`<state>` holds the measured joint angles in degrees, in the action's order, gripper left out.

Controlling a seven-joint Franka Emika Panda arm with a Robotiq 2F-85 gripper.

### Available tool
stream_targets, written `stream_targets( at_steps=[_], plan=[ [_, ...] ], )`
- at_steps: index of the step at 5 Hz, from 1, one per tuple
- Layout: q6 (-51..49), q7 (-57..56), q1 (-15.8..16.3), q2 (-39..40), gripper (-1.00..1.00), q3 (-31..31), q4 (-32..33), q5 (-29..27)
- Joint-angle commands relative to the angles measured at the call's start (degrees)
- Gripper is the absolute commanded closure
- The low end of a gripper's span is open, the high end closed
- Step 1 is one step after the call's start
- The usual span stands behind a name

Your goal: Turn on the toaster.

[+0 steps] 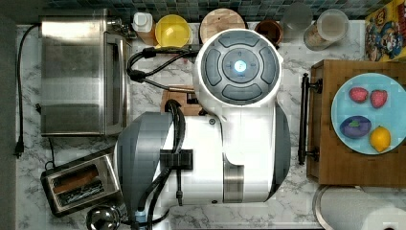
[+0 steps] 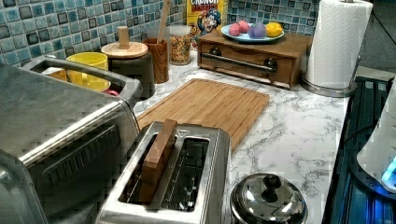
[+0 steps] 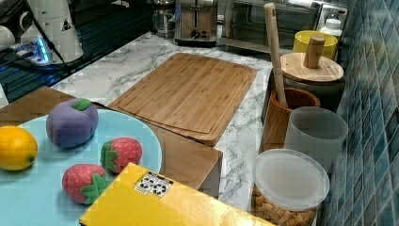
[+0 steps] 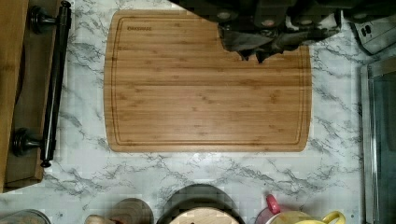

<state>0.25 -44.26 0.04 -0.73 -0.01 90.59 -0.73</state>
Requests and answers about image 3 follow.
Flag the yellow cardboard box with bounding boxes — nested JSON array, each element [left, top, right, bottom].
[[80, 164, 274, 226]]

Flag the bamboo cutting board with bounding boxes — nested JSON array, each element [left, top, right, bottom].
[[109, 53, 256, 146]]

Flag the plastic cereal container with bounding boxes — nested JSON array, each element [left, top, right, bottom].
[[250, 149, 329, 226]]

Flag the light blue plate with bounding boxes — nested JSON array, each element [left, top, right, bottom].
[[0, 109, 163, 226]]

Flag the wooden spatula handle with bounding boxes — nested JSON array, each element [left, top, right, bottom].
[[263, 3, 288, 107]]

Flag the stainless steel toaster oven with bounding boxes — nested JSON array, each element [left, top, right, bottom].
[[219, 0, 348, 57]]

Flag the brown wooden utensil holder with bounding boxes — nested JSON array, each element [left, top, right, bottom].
[[259, 88, 320, 153]]

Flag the black cable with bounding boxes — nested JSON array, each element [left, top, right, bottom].
[[22, 0, 72, 76]]

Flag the yellow lemon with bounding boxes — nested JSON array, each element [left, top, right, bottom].
[[0, 126, 38, 170]]

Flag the pink plush strawberry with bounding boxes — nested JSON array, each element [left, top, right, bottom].
[[62, 164, 108, 204]]

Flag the red plush strawberry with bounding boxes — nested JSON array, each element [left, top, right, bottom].
[[100, 137, 143, 173]]

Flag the silver two-slot toaster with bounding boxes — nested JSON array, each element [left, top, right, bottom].
[[174, 0, 217, 47]]

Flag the frosted grey plastic cup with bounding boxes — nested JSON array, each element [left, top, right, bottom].
[[284, 106, 348, 172]]

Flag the white plastic bottle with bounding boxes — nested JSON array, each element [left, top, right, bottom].
[[319, 19, 343, 40]]

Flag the dark canister with wooden lid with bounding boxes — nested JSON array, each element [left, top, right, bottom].
[[279, 49, 343, 111]]

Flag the wooden drawer box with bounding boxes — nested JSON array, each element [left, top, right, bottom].
[[0, 87, 223, 198]]

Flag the purple plush plum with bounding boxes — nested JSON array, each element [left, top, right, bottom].
[[46, 98, 99, 149]]

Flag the yellow mug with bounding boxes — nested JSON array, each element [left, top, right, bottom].
[[293, 30, 338, 59]]

